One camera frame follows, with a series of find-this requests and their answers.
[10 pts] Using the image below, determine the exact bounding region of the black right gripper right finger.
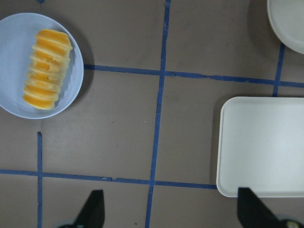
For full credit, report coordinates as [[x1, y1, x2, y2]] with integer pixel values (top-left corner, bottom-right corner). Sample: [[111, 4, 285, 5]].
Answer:
[[237, 188, 283, 228]]

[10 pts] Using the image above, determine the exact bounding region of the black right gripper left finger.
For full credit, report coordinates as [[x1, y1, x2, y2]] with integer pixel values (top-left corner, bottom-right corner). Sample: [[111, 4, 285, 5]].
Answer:
[[71, 190, 105, 228]]

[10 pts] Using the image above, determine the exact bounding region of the light blue plate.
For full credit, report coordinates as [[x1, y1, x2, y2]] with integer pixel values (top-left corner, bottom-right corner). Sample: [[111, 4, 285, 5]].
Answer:
[[0, 13, 84, 119]]

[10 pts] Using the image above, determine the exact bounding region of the yellow sliced bread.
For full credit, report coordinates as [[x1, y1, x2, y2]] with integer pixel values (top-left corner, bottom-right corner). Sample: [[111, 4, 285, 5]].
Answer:
[[23, 29, 73, 110]]

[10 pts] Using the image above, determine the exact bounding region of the white rectangular tray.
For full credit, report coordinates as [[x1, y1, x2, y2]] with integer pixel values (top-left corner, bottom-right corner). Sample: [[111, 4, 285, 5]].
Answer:
[[216, 96, 304, 198]]

